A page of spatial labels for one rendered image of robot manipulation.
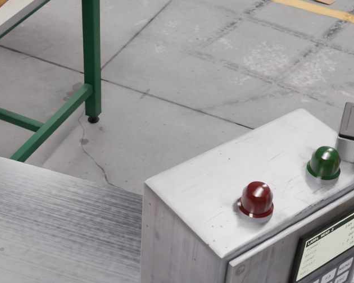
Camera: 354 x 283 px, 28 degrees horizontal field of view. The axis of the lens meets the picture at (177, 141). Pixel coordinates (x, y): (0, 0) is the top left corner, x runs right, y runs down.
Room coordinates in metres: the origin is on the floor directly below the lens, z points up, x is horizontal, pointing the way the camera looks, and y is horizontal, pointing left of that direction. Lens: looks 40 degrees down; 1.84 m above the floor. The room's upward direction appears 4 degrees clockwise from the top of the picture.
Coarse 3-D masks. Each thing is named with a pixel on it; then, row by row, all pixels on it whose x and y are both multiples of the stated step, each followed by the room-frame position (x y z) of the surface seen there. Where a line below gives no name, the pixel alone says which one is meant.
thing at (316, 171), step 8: (320, 152) 0.40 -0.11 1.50; (328, 152) 0.40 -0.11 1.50; (336, 152) 0.41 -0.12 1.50; (312, 160) 0.40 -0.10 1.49; (320, 160) 0.40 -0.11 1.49; (328, 160) 0.40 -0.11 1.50; (336, 160) 0.40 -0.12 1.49; (312, 168) 0.40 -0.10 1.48; (320, 168) 0.40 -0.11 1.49; (328, 168) 0.39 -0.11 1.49; (336, 168) 0.40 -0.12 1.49; (312, 176) 0.40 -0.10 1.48; (320, 176) 0.39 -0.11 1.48; (328, 176) 0.39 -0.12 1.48; (336, 176) 0.40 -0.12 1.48; (328, 184) 0.39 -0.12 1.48
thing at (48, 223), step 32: (0, 160) 1.09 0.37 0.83; (0, 192) 1.00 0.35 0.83; (32, 192) 1.00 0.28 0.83; (64, 192) 1.01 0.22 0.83; (96, 192) 1.02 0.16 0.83; (128, 192) 1.03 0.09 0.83; (0, 224) 0.91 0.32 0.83; (32, 224) 0.92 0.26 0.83; (64, 224) 0.92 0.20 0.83; (96, 224) 0.93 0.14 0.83; (128, 224) 0.94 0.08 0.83; (0, 256) 0.83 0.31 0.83; (32, 256) 0.84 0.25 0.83; (64, 256) 0.85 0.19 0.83; (96, 256) 0.85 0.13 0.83; (128, 256) 0.86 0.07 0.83
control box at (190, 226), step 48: (240, 144) 0.43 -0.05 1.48; (288, 144) 0.44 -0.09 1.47; (144, 192) 0.38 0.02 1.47; (192, 192) 0.37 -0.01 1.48; (240, 192) 0.38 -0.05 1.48; (288, 192) 0.38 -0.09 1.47; (336, 192) 0.39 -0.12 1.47; (144, 240) 0.38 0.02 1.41; (192, 240) 0.33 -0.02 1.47; (240, 240) 0.33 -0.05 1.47; (288, 240) 0.34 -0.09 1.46
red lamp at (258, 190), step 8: (248, 184) 0.36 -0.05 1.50; (256, 184) 0.36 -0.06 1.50; (264, 184) 0.36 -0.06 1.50; (248, 192) 0.36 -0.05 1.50; (256, 192) 0.36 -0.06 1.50; (264, 192) 0.36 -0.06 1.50; (272, 192) 0.36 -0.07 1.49; (240, 200) 0.36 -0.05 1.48; (248, 200) 0.35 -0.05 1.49; (256, 200) 0.35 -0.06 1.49; (264, 200) 0.35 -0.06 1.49; (272, 200) 0.36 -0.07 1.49; (240, 208) 0.35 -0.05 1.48; (248, 208) 0.35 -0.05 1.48; (256, 208) 0.35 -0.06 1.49; (264, 208) 0.35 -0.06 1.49; (272, 208) 0.36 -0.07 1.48; (248, 216) 0.35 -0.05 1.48; (256, 216) 0.35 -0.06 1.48; (264, 216) 0.35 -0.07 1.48
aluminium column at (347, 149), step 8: (352, 104) 0.46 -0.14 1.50; (344, 112) 0.45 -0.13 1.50; (352, 112) 0.45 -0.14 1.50; (344, 120) 0.44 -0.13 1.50; (352, 120) 0.44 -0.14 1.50; (344, 128) 0.43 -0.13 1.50; (352, 128) 0.43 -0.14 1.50; (344, 136) 0.42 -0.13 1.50; (352, 136) 0.42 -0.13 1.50; (336, 144) 0.43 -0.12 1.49; (344, 144) 0.42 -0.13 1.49; (352, 144) 0.42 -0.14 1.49; (344, 152) 0.42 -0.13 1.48; (352, 152) 0.42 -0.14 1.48; (344, 160) 0.42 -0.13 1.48; (352, 160) 0.42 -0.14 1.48
